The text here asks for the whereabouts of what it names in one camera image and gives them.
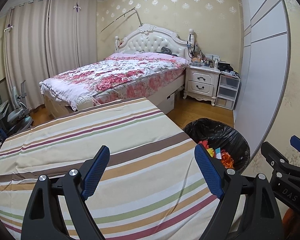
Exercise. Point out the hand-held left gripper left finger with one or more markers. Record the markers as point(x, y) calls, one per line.
point(95, 177)

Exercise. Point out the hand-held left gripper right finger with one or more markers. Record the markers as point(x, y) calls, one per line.
point(210, 175)

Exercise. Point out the orange plastic bag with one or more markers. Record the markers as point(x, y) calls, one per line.
point(227, 161)

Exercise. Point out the yellow foam fruit net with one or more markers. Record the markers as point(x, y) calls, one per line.
point(210, 152)

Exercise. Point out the teal sachet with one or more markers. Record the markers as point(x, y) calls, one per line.
point(218, 153)

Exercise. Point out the orange foam fruit net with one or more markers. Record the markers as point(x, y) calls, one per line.
point(204, 145)

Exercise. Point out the black trash bin bag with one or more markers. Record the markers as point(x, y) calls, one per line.
point(215, 132)

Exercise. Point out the person's right forearm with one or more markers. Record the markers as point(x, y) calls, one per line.
point(297, 226)

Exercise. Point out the striped tablecloth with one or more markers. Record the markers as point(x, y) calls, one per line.
point(90, 130)

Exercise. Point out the clear plastic drawer unit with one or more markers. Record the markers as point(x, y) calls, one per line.
point(227, 92)

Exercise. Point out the white and grey wardrobe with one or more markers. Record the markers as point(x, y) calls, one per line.
point(262, 67)

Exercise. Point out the white nightstand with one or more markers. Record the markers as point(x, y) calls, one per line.
point(202, 82)

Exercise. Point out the grey desk chair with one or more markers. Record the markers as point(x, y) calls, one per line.
point(18, 115)

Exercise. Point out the dark clutter pile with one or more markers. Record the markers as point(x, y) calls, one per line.
point(227, 68)

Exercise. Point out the floral blanket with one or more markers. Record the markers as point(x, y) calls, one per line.
point(115, 75)

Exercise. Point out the cluster of toiletries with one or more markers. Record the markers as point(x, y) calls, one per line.
point(202, 60)

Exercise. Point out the dark bag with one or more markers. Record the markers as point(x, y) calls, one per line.
point(166, 50)

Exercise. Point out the beige curtain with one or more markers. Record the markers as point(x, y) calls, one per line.
point(27, 55)
point(72, 35)

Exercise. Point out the white bed with tufted headboard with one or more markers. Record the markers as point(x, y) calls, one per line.
point(150, 40)

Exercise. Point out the thin metal rod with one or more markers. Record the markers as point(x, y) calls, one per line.
point(122, 16)

